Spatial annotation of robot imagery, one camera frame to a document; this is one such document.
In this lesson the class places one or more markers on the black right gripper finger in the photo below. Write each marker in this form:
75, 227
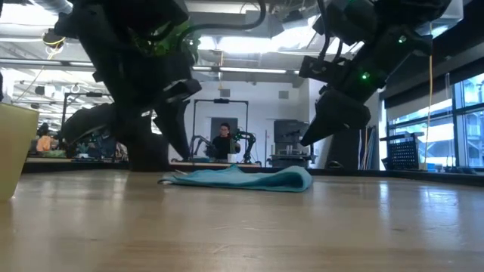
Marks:
332, 117

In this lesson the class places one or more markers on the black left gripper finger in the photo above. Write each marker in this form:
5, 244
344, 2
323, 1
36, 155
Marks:
174, 124
89, 122

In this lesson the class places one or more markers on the teal microfiber towel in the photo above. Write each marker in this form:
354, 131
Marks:
246, 179

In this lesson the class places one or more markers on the black background robot arm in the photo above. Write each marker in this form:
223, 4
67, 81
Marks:
247, 141
198, 145

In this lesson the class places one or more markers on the background robot station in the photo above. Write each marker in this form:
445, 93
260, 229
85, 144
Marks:
98, 149

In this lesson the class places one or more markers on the black folded panel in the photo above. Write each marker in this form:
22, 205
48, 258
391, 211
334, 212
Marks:
348, 151

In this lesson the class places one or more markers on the green potted plant black pot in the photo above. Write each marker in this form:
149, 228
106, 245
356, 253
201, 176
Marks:
147, 151

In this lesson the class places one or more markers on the black equipment cabinet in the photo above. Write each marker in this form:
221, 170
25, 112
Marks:
289, 130

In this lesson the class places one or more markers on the person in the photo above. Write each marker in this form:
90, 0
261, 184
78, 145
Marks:
225, 143
44, 141

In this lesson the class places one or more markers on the grey door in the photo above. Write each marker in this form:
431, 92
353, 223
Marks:
231, 122

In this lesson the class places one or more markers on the small white pot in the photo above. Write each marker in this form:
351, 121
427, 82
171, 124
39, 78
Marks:
231, 157

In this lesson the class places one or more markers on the yellow translucent plastic bin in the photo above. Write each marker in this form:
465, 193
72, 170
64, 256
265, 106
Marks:
17, 151

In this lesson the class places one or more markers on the black perforated panel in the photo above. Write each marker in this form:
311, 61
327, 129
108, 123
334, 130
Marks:
404, 151

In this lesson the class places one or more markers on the long ceiling light strip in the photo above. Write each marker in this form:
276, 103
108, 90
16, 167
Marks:
246, 70

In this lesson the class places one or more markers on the black gantry frame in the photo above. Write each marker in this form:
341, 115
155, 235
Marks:
221, 101
75, 94

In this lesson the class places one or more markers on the silver air duct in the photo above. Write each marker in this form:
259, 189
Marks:
295, 34

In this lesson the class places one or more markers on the black aluminium table frame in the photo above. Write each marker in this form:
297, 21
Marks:
378, 174

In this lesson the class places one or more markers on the black ceiling camera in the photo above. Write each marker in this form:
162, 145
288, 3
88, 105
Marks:
53, 38

